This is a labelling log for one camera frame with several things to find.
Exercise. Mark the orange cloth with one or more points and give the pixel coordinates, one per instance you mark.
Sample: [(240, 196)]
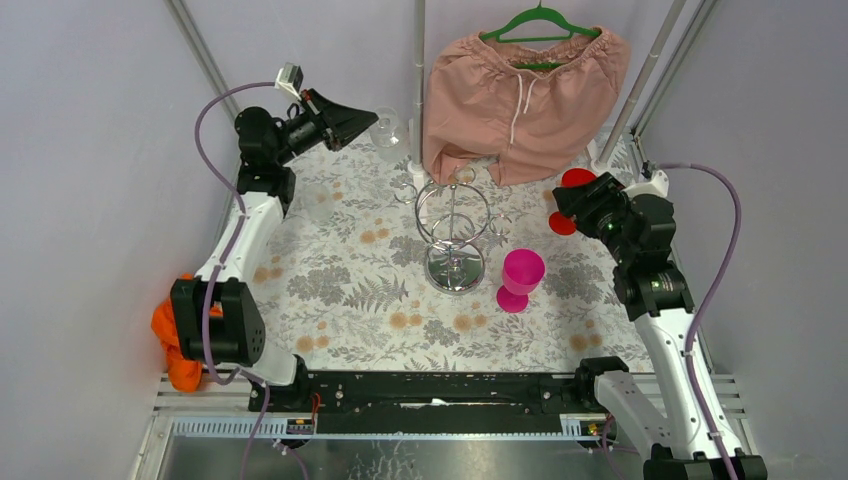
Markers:
[(184, 375)]

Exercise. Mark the chrome wire glass rack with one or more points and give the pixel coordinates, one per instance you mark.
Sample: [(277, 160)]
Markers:
[(451, 219)]

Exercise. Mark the red plastic wine glass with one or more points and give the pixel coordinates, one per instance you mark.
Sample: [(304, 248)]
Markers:
[(574, 177)]

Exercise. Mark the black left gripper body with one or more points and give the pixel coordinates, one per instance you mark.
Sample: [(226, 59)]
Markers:
[(324, 120)]

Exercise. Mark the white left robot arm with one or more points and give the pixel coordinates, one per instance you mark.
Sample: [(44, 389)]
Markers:
[(216, 318)]

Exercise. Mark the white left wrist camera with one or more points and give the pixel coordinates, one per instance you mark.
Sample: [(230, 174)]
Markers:
[(289, 80)]

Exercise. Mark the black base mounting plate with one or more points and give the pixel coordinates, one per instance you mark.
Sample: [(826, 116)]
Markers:
[(416, 402)]

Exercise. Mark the pink drawstring shorts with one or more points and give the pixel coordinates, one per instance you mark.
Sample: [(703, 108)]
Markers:
[(534, 111)]

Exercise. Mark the clear ribbed wine glass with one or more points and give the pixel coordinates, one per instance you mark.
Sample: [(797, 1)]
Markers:
[(389, 135)]

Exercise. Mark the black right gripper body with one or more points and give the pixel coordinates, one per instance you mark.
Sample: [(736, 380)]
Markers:
[(606, 223)]

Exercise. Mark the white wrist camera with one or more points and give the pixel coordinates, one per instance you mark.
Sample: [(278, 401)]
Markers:
[(289, 80), (658, 185)]

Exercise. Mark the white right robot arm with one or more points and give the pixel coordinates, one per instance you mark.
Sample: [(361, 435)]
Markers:
[(691, 437)]

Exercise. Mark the pink plastic wine glass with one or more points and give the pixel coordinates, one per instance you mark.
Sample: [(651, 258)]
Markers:
[(523, 271)]

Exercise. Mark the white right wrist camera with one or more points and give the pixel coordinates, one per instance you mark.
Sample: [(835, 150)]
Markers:
[(658, 185)]

